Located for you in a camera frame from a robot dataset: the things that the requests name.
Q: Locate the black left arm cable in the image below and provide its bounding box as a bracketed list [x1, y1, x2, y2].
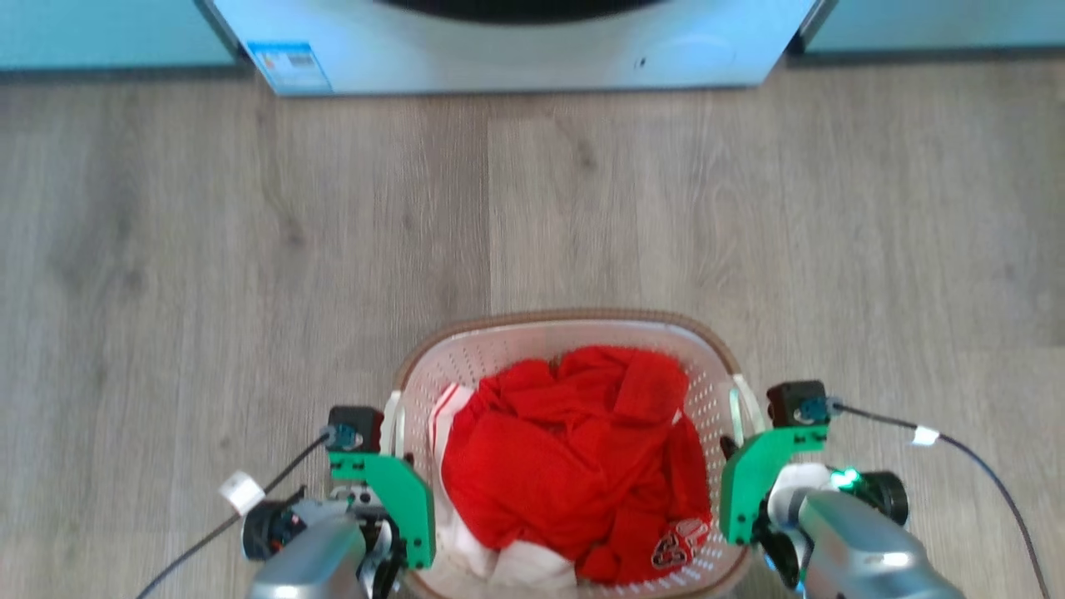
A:
[136, 431, 334, 599]

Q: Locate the white washing machine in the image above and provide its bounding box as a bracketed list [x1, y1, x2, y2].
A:
[211, 0, 822, 97]

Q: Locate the teal cabinet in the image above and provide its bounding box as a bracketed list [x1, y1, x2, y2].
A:
[797, 0, 1065, 57]
[0, 0, 243, 72]

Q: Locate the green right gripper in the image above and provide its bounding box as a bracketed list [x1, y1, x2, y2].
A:
[718, 425, 831, 548]

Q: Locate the white perforated laundry basket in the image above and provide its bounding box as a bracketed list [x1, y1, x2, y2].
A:
[381, 309, 768, 599]

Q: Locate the dark washing machine door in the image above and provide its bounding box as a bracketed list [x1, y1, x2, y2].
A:
[376, 0, 666, 24]

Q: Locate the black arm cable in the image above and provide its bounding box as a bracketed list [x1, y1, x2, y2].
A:
[136, 431, 334, 599]
[830, 402, 1053, 599]

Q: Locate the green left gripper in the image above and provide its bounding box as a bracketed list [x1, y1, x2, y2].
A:
[328, 452, 438, 599]

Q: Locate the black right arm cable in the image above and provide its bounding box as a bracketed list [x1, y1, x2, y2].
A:
[830, 402, 1053, 599]

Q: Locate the red garment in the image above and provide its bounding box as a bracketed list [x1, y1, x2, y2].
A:
[439, 345, 715, 586]

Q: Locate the white garment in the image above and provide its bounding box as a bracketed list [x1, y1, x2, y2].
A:
[427, 383, 579, 593]

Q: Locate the blue white energy label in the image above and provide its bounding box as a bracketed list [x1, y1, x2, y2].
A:
[246, 42, 334, 95]

